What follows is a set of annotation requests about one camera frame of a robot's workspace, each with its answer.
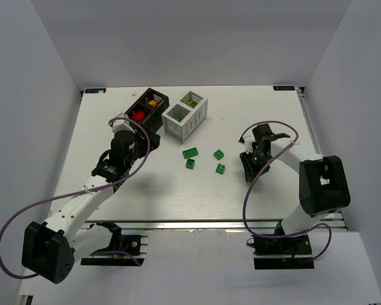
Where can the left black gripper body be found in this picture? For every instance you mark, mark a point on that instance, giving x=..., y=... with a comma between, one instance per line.
x=147, y=140

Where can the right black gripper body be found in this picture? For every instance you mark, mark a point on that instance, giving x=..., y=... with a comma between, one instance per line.
x=252, y=168

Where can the red curved lego brick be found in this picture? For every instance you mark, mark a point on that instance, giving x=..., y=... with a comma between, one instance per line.
x=139, y=115

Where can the orange long lego brick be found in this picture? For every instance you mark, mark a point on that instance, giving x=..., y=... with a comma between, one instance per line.
x=153, y=103

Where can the green long lego brick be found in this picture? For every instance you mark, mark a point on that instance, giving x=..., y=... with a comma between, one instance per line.
x=190, y=153

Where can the green upturned square lego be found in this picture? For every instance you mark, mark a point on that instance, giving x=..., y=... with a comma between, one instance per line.
x=190, y=163

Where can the lime and green lego stack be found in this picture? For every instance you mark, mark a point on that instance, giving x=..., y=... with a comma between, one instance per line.
x=192, y=104

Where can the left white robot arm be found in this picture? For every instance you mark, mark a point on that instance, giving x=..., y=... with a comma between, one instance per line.
x=51, y=248

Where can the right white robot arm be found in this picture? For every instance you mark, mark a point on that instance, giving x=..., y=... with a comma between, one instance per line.
x=322, y=184

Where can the black slotted container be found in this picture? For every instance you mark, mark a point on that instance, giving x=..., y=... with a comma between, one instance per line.
x=147, y=112

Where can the white slotted container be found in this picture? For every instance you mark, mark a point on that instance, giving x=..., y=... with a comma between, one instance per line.
x=191, y=118

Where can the left blue corner label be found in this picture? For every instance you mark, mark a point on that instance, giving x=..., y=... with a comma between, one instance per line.
x=94, y=90

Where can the blue corner label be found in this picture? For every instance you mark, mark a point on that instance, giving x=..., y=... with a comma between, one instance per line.
x=94, y=90
x=283, y=88

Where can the right blue corner label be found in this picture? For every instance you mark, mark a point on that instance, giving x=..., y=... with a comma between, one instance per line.
x=283, y=88

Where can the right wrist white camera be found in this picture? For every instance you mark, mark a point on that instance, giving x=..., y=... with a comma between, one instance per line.
x=248, y=142

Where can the wrist white camera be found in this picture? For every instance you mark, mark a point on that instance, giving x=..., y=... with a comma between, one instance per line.
x=119, y=124
x=248, y=142

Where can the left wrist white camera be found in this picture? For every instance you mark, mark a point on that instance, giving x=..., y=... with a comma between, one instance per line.
x=119, y=124

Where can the aluminium table front rail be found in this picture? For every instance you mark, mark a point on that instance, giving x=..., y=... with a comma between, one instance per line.
x=192, y=225

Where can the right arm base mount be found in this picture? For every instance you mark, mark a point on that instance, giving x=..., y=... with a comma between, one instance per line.
x=278, y=251

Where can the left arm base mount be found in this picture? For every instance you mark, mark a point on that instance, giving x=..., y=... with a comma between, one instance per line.
x=124, y=248

